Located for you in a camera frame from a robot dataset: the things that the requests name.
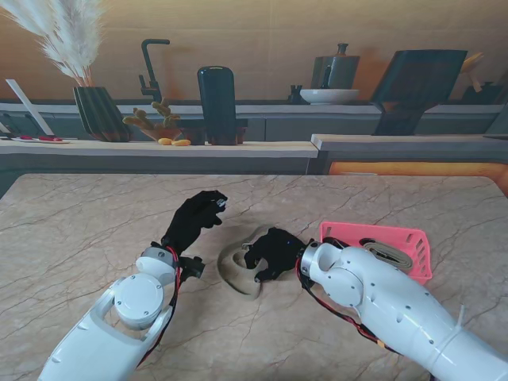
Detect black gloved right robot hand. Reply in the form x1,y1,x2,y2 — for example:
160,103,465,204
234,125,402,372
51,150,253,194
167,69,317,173
242,227,309,283

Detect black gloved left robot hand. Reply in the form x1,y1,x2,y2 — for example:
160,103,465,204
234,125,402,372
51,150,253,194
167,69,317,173
161,190,230,256

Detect beige woven belt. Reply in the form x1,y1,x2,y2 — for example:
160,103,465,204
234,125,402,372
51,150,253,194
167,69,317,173
217,225,279,301
359,237,416,273

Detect light wood counter top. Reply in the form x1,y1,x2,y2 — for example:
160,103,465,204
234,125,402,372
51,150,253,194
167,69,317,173
0,138,320,160

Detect tall dark cylindrical canister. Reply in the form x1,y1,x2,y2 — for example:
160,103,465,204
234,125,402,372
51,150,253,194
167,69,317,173
197,66,239,146

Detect pink plastic mesh basket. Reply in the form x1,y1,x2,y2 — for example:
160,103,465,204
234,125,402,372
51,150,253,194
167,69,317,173
319,221,433,286

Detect dark ribbed vase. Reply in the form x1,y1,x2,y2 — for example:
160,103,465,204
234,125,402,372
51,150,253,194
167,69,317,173
72,86,134,143

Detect black kitchen faucet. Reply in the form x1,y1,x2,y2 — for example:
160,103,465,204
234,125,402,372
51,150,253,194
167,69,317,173
138,38,171,105

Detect grey stone counter top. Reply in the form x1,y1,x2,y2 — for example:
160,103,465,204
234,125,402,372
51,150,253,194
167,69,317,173
310,133,508,152

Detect white ceramic bowl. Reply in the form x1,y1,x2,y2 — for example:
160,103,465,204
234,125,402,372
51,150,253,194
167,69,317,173
299,88,361,106

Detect plate with red food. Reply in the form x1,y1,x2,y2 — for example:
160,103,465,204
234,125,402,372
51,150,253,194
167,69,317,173
11,135,71,144

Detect grey pot with lid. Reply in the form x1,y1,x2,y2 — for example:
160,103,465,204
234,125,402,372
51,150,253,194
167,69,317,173
310,42,361,90

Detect white leaning board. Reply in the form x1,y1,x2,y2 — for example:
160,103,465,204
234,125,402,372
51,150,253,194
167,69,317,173
5,79,54,136

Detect dark range hood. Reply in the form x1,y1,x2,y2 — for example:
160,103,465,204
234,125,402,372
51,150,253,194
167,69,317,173
371,49,468,137

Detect white pampas grass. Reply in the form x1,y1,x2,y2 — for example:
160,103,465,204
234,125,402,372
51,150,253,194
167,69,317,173
0,0,105,87

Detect dark utensil holder with spoons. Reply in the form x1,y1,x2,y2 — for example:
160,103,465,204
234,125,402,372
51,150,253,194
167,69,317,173
460,51,503,105

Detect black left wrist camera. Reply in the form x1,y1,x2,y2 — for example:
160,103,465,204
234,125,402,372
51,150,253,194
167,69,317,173
180,256,206,279

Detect red black left arm cable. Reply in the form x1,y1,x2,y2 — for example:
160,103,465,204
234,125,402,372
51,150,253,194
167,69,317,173
138,245,184,366

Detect red black arm cable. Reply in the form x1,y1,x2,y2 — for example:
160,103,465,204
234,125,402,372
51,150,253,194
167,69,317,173
138,245,184,366
297,273,398,354

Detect red black right arm cable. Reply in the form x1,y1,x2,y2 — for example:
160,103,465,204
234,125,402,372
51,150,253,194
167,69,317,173
297,273,398,354

